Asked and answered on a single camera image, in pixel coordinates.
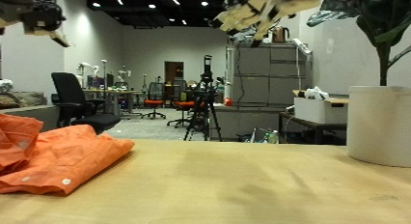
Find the white power strip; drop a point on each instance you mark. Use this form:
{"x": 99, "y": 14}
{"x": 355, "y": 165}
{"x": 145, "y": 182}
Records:
{"x": 302, "y": 46}

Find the brown cushion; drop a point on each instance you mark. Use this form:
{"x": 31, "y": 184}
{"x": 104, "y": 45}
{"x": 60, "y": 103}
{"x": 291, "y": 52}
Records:
{"x": 25, "y": 99}

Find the dark side table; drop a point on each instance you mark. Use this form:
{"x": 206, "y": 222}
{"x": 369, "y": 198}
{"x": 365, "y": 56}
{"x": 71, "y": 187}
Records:
{"x": 313, "y": 125}

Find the red ball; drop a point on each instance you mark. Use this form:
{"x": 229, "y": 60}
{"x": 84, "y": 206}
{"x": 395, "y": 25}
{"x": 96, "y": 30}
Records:
{"x": 228, "y": 101}

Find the orange shirt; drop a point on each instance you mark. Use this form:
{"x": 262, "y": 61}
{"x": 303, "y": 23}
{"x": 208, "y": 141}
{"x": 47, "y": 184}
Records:
{"x": 72, "y": 156}

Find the black camera tripod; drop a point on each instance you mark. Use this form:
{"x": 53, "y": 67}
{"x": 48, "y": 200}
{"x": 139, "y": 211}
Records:
{"x": 206, "y": 89}

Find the green bottles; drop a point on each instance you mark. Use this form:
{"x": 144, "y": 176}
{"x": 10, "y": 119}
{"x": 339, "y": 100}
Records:
{"x": 273, "y": 136}

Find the black office chair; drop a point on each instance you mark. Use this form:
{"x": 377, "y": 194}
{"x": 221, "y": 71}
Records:
{"x": 68, "y": 92}

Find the white storage box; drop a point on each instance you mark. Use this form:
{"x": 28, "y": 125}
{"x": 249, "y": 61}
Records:
{"x": 318, "y": 111}

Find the long ceiling light strip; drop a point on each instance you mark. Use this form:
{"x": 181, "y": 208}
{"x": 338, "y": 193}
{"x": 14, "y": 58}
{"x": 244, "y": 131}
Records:
{"x": 174, "y": 0}
{"x": 119, "y": 1}
{"x": 184, "y": 21}

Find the orange seat office chair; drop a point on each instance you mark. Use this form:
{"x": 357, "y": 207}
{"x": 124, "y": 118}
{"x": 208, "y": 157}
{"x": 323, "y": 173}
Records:
{"x": 154, "y": 103}
{"x": 184, "y": 105}

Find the low grey cabinet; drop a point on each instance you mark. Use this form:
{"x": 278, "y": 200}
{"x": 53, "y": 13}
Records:
{"x": 244, "y": 119}

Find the copper kettle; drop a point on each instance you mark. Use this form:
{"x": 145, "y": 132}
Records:
{"x": 280, "y": 34}

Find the thin stand with white head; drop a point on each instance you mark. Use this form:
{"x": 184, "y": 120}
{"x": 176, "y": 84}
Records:
{"x": 104, "y": 72}

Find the white plastic bag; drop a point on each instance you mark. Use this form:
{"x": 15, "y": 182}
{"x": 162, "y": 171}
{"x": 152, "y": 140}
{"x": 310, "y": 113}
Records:
{"x": 317, "y": 92}

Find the grey sofa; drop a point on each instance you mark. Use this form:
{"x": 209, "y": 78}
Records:
{"x": 43, "y": 113}

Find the silver foil bundle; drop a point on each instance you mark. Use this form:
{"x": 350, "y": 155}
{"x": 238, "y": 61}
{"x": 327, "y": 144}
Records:
{"x": 6, "y": 86}

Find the wooden desk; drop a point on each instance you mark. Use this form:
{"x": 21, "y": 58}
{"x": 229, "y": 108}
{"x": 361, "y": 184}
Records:
{"x": 116, "y": 93}

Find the tall grey filing cabinet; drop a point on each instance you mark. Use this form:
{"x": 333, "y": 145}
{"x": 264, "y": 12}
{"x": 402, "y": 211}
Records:
{"x": 253, "y": 76}

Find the white cylindrical plant pot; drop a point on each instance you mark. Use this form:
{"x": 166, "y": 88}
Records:
{"x": 381, "y": 127}

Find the brown door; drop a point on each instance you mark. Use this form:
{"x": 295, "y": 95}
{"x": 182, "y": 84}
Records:
{"x": 172, "y": 71}

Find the green leafy plant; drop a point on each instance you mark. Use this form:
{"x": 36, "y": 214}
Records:
{"x": 385, "y": 21}

